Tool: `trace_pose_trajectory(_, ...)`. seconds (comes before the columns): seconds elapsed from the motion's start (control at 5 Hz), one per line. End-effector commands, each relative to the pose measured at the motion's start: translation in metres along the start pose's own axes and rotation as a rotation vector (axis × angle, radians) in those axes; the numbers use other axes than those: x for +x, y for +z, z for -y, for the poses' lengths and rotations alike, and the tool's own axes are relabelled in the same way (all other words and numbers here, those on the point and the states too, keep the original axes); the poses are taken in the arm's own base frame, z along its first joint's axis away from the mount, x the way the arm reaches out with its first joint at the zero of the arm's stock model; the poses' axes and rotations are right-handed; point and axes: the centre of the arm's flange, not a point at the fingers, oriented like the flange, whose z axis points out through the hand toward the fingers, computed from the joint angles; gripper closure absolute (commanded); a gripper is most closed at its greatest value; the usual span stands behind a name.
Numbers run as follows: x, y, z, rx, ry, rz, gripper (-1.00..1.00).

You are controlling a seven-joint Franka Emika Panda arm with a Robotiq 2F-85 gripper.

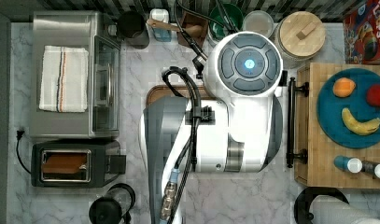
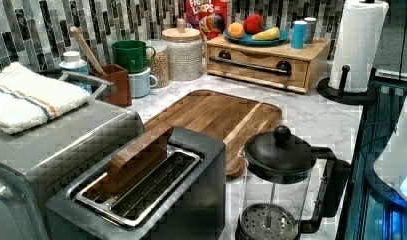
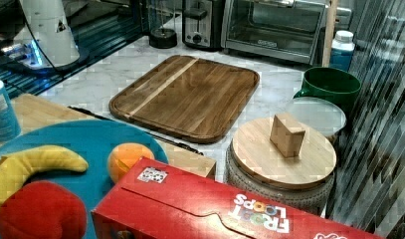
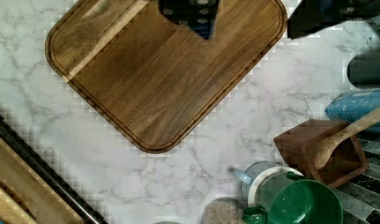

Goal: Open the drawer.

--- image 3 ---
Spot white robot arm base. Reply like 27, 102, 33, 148
1, 0, 81, 71

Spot dark wooden cutting board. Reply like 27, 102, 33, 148
108, 55, 260, 143

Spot orange plush fruit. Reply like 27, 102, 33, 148
107, 142, 154, 183

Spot black round blender base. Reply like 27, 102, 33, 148
149, 28, 177, 49

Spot red Froot Loops box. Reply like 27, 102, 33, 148
92, 158, 383, 239

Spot silver black toaster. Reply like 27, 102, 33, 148
182, 0, 225, 51

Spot blue round plate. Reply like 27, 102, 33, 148
0, 119, 169, 239

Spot silver toaster oven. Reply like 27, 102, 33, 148
221, 0, 325, 65

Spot green plastic pitcher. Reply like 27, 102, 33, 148
294, 67, 361, 115

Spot grey textured canister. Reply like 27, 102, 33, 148
224, 145, 334, 215

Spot blue bottle white cap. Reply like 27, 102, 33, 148
329, 30, 355, 72

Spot red plush apple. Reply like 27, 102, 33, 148
0, 181, 87, 239

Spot blue label can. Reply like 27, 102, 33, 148
0, 80, 21, 141

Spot yellow plush banana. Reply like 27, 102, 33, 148
0, 145, 89, 207

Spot bamboo lid with block handle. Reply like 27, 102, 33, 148
232, 113, 336, 189

